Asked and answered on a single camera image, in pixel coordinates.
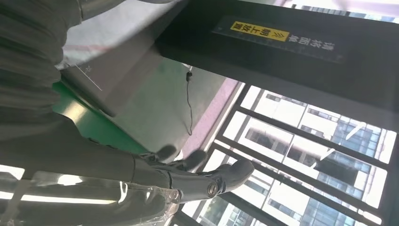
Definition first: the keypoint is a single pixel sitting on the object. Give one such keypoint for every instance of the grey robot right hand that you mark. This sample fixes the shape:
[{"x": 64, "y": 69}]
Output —
[{"x": 78, "y": 162}]

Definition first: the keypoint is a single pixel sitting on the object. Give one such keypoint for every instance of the black scanner machine with column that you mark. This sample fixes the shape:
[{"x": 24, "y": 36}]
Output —
[{"x": 249, "y": 68}]

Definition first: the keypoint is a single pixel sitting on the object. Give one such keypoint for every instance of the black yellow label sticker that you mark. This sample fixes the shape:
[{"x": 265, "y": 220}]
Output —
[{"x": 280, "y": 39}]

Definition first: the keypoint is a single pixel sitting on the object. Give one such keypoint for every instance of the black window frame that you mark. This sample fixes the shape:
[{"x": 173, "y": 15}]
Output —
[{"x": 230, "y": 113}]

